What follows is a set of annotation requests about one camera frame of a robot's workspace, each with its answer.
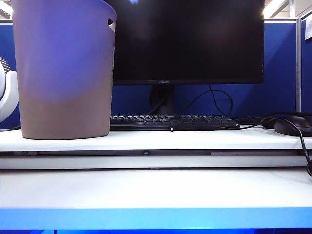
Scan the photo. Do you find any black computer mouse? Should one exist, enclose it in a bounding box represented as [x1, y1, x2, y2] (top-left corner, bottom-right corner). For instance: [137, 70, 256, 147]
[274, 116, 312, 137]

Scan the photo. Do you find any white desk fan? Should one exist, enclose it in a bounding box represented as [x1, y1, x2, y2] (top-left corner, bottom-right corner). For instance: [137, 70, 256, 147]
[0, 57, 20, 124]

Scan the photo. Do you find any grey aluminium partition post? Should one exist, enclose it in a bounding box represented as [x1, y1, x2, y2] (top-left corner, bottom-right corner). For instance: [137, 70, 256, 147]
[296, 18, 303, 113]

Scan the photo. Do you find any grey metal table rail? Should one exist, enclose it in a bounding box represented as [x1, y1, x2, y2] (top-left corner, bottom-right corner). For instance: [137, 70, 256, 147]
[0, 149, 305, 157]

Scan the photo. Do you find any black computer keyboard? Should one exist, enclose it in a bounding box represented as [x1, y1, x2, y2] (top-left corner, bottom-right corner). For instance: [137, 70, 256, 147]
[109, 114, 241, 132]

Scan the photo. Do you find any grey plastic waste bin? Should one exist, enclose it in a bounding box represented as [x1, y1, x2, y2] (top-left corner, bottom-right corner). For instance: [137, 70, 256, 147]
[11, 0, 118, 140]

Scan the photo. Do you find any white paper sign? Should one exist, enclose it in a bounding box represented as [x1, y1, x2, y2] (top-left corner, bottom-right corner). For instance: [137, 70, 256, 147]
[304, 19, 312, 41]

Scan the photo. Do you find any black monitor stand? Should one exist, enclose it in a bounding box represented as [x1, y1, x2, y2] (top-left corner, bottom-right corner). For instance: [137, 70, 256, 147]
[149, 84, 176, 116]

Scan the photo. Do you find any black ASUS monitor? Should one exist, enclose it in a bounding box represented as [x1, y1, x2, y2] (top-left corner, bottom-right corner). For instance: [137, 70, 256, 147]
[103, 0, 265, 86]

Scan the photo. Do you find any thin black monitor cable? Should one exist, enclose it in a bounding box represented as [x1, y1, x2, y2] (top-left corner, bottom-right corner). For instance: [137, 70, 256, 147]
[175, 84, 234, 118]

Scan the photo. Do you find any thin black keyboard cable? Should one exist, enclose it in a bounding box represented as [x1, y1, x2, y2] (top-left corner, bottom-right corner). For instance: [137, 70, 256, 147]
[231, 116, 263, 129]

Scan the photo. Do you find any white desk riser board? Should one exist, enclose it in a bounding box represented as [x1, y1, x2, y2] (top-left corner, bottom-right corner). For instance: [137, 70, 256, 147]
[0, 124, 312, 152]

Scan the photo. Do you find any thick black cable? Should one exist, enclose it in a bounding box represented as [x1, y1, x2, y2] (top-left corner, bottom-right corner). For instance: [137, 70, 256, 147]
[260, 111, 312, 178]

